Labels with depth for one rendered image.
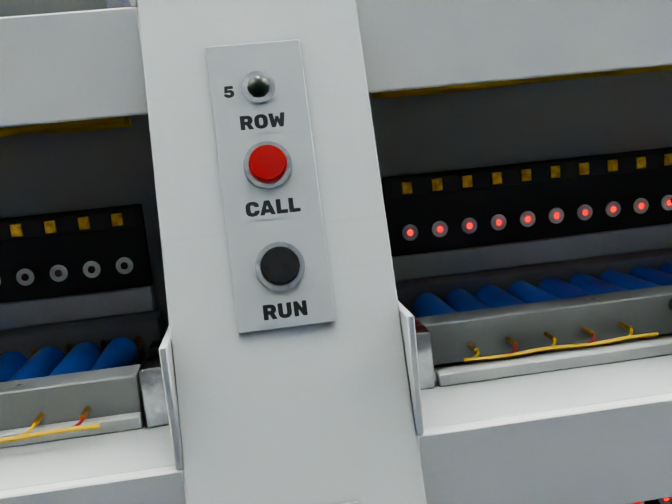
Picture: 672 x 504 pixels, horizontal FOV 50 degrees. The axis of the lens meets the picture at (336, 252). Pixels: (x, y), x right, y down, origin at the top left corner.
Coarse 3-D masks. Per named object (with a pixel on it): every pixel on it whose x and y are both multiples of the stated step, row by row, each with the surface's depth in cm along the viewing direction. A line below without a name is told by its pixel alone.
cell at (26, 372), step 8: (40, 352) 40; (48, 352) 40; (56, 352) 41; (32, 360) 39; (40, 360) 39; (48, 360) 39; (56, 360) 40; (24, 368) 37; (32, 368) 38; (40, 368) 38; (48, 368) 39; (16, 376) 36; (24, 376) 36; (32, 376) 37; (40, 376) 37
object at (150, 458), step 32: (128, 288) 46; (0, 320) 45; (32, 320) 45; (64, 320) 46; (160, 352) 27; (160, 384) 33; (160, 416) 33; (0, 448) 32; (32, 448) 32; (64, 448) 32; (96, 448) 31; (128, 448) 31; (160, 448) 30; (0, 480) 29; (32, 480) 29; (64, 480) 28; (96, 480) 28; (128, 480) 28; (160, 480) 28
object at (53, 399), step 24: (0, 384) 34; (24, 384) 33; (48, 384) 33; (72, 384) 33; (96, 384) 33; (120, 384) 33; (0, 408) 33; (24, 408) 33; (48, 408) 33; (72, 408) 33; (96, 408) 33; (120, 408) 33; (24, 432) 31; (48, 432) 31
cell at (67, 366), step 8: (80, 344) 41; (88, 344) 41; (72, 352) 40; (80, 352) 40; (88, 352) 40; (96, 352) 41; (64, 360) 38; (72, 360) 38; (80, 360) 39; (88, 360) 39; (96, 360) 41; (56, 368) 37; (64, 368) 37; (72, 368) 37; (80, 368) 38; (88, 368) 39
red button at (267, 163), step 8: (256, 152) 30; (264, 152) 30; (272, 152) 30; (280, 152) 30; (256, 160) 30; (264, 160) 30; (272, 160) 30; (280, 160) 30; (256, 168) 30; (264, 168) 30; (272, 168) 30; (280, 168) 30; (256, 176) 30; (264, 176) 30; (272, 176) 30; (280, 176) 30
